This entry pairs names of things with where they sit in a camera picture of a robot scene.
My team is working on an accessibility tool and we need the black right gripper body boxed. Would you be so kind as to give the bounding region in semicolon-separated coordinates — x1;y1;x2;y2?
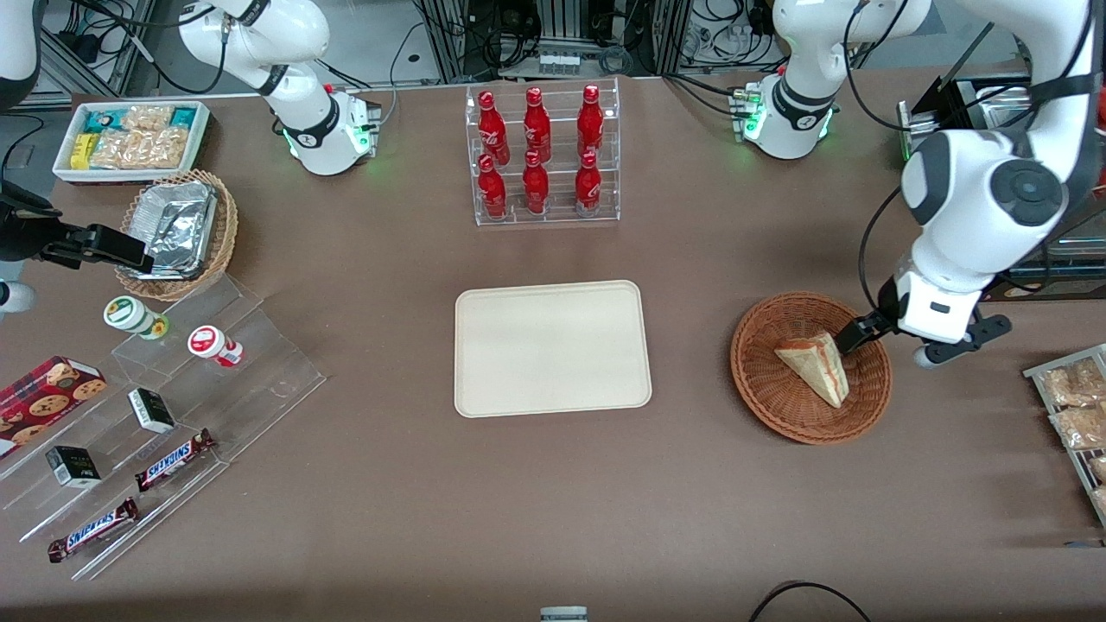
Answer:
0;178;63;263

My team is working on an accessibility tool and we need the triangle sandwich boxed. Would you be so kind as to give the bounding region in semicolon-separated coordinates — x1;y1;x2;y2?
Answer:
773;332;851;409

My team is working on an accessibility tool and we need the brown wicker basket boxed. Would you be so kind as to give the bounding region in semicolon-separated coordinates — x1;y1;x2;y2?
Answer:
730;292;893;446

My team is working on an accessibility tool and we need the light wicker basket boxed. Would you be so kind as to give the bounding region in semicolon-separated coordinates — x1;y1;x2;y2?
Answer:
115;169;238;302

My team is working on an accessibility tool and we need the cream plastic tray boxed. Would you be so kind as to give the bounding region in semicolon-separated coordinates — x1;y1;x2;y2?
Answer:
454;280;653;419

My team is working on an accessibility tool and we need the white plastic snack bin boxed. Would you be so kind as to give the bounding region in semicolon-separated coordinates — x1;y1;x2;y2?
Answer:
52;100;211;186

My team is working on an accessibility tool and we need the green lid yogurt cup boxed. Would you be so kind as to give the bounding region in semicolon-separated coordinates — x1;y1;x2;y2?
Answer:
104;295;170;340

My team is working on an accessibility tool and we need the silver foil container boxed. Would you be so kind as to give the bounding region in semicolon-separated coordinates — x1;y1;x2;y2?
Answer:
130;180;219;279

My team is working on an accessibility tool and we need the large clear cracker bag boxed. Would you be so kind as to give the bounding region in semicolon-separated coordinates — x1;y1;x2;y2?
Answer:
89;128;189;170

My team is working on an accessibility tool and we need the small clear cracker bag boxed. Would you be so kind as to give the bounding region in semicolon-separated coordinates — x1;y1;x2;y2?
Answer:
121;105;175;132

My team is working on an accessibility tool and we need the red lid yogurt cup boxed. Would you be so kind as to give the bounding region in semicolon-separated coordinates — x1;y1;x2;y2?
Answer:
188;325;244;368

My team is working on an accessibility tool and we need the red cookie box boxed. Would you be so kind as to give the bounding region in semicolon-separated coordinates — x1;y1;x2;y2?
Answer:
0;355;108;460

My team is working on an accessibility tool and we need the small black box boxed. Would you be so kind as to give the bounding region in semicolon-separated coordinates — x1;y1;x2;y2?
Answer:
128;388;176;435
45;446;102;490

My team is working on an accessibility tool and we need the clear acrylic stepped stand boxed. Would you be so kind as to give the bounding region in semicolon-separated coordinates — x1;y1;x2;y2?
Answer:
0;275;327;581

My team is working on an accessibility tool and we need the snickers chocolate bar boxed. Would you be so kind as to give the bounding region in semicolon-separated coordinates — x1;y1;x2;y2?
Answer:
134;428;217;493
48;497;140;564

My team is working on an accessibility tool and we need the red cola bottle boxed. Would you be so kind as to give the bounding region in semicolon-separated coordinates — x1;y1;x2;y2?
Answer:
522;150;550;215
575;151;602;213
577;84;605;159
477;90;511;167
478;154;508;219
523;86;552;163

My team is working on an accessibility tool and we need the clear acrylic bottle rack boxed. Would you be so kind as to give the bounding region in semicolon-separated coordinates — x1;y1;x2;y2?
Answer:
465;78;621;227

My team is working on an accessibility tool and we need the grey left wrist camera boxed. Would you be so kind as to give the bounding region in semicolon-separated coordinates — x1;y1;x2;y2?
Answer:
914;315;1012;370

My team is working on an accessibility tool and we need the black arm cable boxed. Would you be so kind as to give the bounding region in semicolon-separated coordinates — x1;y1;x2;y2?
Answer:
858;186;904;316

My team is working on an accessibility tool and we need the black looped cable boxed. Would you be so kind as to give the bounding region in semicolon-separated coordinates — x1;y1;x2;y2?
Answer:
747;581;874;622

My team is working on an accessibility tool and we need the aluminium frame with cables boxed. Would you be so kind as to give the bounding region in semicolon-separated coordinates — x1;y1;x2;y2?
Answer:
415;0;779;83

